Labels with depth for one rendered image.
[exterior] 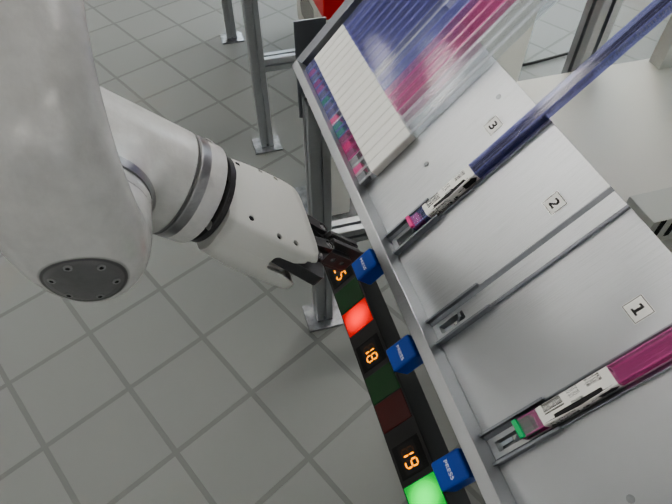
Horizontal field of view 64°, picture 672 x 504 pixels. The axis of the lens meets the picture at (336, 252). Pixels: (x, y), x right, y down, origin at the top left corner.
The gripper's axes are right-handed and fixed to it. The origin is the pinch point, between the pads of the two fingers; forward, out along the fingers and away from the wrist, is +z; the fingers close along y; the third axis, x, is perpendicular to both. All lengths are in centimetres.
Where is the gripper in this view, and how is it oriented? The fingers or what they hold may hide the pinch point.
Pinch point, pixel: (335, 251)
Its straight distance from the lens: 53.4
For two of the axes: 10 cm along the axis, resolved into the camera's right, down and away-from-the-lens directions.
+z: 7.0, 2.9, 6.6
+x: 6.6, -6.1, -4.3
